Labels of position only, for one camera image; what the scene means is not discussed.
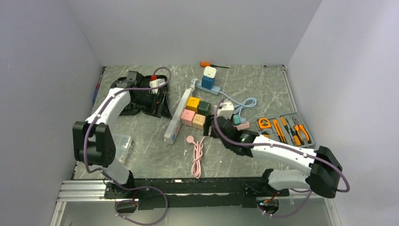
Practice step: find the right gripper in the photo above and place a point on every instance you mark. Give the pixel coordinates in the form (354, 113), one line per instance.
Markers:
(207, 125)

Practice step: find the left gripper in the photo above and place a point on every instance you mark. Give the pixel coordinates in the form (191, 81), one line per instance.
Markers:
(149, 93)

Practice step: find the black tool case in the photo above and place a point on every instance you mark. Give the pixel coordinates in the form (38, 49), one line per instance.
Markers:
(157, 106)

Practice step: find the beige cube socket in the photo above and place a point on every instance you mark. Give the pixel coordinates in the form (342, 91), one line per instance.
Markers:
(199, 121)

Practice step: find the dark green cube socket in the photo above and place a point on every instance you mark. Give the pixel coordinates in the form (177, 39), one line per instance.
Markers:
(204, 108)

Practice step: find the light blue power strip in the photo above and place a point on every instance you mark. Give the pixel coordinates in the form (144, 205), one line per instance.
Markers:
(215, 90)

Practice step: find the pink cube socket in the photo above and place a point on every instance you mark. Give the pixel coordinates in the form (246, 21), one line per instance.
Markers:
(187, 117)

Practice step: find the yellow cube socket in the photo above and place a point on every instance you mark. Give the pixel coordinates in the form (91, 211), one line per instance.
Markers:
(193, 104)

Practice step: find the blue cube socket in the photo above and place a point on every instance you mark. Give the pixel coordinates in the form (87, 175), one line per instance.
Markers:
(207, 82)

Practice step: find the white long power strip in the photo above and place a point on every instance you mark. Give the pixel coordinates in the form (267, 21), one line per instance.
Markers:
(175, 124)

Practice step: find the grey tool tray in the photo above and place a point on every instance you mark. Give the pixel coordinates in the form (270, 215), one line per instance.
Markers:
(287, 126)

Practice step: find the clear plastic screw box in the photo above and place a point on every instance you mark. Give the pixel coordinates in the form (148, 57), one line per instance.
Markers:
(122, 145)

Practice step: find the teal plug adapter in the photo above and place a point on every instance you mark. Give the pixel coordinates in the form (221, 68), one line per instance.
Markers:
(236, 120)

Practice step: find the pink power strip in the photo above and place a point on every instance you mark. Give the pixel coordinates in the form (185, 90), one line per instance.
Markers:
(243, 126)

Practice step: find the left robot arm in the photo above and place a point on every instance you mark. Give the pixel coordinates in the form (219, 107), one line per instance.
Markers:
(92, 139)

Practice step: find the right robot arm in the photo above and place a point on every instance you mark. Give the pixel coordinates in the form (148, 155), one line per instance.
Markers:
(315, 170)

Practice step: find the white charger plug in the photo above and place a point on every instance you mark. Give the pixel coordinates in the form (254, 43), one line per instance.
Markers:
(209, 72)

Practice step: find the orange tape measure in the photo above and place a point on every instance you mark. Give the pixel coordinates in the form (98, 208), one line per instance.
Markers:
(264, 123)

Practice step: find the orange utility knife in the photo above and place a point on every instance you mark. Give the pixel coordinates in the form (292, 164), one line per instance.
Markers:
(279, 131)

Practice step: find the orange pliers in tray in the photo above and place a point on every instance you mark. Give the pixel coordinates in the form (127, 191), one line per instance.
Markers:
(301, 132)

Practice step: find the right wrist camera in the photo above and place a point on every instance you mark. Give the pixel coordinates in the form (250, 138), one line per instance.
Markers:
(225, 110)

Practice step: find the blue pen at wall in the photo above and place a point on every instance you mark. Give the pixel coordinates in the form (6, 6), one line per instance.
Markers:
(97, 89)

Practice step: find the orange handled screwdriver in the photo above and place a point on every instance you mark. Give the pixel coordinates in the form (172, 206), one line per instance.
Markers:
(207, 64)

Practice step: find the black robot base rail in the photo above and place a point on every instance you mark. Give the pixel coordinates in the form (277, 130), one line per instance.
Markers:
(188, 192)

